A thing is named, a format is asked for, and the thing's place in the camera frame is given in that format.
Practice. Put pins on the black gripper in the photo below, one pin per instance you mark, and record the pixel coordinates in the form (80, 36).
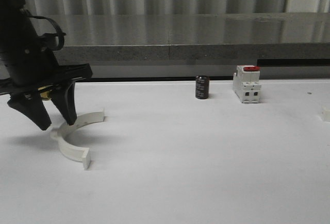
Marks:
(32, 64)

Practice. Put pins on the white curved pipe clamp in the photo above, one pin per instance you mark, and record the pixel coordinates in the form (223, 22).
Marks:
(70, 151)

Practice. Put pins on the white pipe clamp piece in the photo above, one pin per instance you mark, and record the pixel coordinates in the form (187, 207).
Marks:
(325, 113)

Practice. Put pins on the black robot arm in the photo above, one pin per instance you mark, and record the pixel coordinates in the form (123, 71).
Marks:
(15, 23)

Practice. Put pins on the grey stone ledge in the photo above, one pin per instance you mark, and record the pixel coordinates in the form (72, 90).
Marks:
(266, 39)

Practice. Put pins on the black cylindrical capacitor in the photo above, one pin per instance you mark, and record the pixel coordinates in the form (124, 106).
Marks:
(201, 87)

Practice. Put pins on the brass valve red handle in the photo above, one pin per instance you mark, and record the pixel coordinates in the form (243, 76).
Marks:
(45, 92)

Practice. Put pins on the white circuit breaker red switch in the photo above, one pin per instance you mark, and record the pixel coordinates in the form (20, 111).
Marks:
(246, 83)

